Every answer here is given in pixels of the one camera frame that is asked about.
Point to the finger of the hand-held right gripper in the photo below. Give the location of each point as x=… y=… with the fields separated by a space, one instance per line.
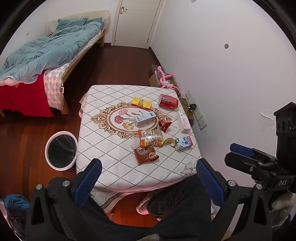
x=242 y=148
x=240 y=163

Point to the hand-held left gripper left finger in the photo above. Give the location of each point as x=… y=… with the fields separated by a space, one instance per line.
x=89 y=183

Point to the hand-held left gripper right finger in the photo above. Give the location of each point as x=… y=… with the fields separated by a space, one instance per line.
x=210 y=183

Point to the white round trash bin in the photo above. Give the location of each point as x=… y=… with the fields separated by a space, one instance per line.
x=61 y=150

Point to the red drink can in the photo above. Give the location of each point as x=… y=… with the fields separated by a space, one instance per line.
x=168 y=101

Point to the person's left leg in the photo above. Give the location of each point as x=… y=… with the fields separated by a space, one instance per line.
x=56 y=182

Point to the person's leg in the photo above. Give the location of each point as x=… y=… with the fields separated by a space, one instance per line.
x=180 y=204
x=56 y=182

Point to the person's right leg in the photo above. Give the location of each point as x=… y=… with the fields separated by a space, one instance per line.
x=180 y=204

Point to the table with patterned cloth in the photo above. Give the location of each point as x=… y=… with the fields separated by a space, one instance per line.
x=104 y=139

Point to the green and white milk carton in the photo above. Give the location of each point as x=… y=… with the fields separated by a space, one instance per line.
x=183 y=142

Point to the pink slipper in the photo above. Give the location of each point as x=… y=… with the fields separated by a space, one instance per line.
x=142 y=206

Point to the yellow banana peel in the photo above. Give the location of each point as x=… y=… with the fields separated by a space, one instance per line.
x=170 y=140

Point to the clear plastic cup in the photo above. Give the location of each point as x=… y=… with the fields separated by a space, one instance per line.
x=136 y=143

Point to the brown snack packet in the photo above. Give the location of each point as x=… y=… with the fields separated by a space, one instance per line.
x=144 y=155

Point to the pink and white box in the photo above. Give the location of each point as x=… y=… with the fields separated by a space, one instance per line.
x=184 y=122

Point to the black plug charger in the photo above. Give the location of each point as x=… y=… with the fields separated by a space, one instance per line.
x=192 y=107

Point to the red triangular snack packet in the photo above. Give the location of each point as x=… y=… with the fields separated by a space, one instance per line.
x=164 y=125

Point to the blue cloth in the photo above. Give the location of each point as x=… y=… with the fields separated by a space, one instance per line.
x=16 y=201

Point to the orange peanut snack packet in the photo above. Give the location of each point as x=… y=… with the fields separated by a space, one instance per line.
x=150 y=136

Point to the white and blue carton box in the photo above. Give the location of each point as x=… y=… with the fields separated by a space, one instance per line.
x=144 y=119

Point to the yellow snack packet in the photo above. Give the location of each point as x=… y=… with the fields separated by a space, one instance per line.
x=141 y=102

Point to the pink checked bed sheet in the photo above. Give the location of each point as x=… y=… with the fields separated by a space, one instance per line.
x=54 y=88

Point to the pink plush toy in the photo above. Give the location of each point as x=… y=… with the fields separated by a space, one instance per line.
x=164 y=78

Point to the red blanket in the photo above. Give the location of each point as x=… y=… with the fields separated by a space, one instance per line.
x=23 y=97

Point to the large cardboard box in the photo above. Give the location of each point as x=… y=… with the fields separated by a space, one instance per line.
x=153 y=80

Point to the blue duvet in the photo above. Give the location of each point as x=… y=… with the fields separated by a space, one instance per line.
x=53 y=46

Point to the white door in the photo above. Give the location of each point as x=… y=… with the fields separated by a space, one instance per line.
x=136 y=23

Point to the white wall socket row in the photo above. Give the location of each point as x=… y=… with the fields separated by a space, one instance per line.
x=198 y=114

